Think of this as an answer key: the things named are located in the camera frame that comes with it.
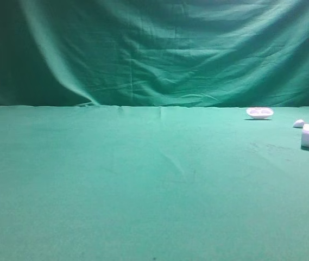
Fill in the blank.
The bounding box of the open white earphone tray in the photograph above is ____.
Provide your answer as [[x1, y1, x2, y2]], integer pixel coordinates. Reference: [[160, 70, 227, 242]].
[[246, 107, 274, 120]]

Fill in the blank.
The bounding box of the green backdrop cloth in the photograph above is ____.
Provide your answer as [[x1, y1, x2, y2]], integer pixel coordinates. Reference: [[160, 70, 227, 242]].
[[0, 1, 309, 107]]

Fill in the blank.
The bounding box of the green table cloth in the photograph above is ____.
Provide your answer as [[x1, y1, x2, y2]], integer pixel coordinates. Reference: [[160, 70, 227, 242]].
[[0, 106, 309, 260]]

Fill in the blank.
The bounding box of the small white earbud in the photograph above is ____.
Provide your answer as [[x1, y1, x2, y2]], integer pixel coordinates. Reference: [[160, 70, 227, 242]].
[[293, 119, 305, 128]]

